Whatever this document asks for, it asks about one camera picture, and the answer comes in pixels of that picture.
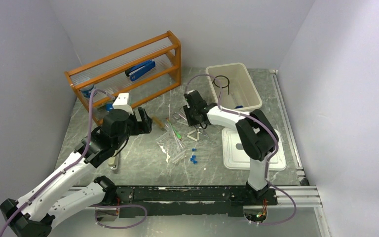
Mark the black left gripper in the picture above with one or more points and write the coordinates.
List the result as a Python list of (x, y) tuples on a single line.
[(139, 127)]

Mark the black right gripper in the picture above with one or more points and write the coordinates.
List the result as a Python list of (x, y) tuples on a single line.
[(190, 121)]

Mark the tan test tube brush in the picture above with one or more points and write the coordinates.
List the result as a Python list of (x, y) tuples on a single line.
[(159, 123)]

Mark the white clay triangle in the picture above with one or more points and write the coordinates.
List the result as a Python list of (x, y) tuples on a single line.
[(194, 135)]

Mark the colourful plastic spoons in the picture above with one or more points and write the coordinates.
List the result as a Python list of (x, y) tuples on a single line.
[(173, 129)]

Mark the black metal ring tripod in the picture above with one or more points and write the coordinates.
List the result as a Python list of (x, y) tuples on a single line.
[(222, 83)]

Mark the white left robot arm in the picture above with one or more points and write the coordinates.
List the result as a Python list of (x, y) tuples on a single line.
[(43, 208)]

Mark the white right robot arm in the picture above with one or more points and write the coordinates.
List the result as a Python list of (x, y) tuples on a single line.
[(257, 136)]

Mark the blue yellow small objects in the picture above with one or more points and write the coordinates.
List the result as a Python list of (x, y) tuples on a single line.
[(109, 106)]

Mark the clear plastic bag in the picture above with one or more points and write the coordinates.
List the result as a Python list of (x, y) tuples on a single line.
[(172, 147)]

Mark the beige plastic bin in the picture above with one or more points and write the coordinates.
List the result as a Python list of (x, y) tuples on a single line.
[(242, 89)]

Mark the orange wooden rack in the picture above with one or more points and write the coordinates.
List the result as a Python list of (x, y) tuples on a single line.
[(107, 74)]

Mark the blue stapler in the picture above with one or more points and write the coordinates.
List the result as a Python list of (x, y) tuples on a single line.
[(139, 70)]

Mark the blue capped pins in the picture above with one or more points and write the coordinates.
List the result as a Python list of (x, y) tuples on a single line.
[(193, 157)]

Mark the beige stapler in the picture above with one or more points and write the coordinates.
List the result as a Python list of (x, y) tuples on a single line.
[(113, 163)]

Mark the white bin lid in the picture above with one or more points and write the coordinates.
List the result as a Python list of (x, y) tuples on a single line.
[(235, 157)]

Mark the blue white tape roll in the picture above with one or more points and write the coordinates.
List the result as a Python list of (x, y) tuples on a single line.
[(87, 90)]

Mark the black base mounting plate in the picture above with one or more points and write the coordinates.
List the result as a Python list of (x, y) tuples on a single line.
[(186, 200)]

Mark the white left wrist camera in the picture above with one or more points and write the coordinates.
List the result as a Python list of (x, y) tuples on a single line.
[(123, 102)]

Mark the aluminium frame rail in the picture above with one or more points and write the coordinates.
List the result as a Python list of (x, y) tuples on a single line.
[(303, 196)]

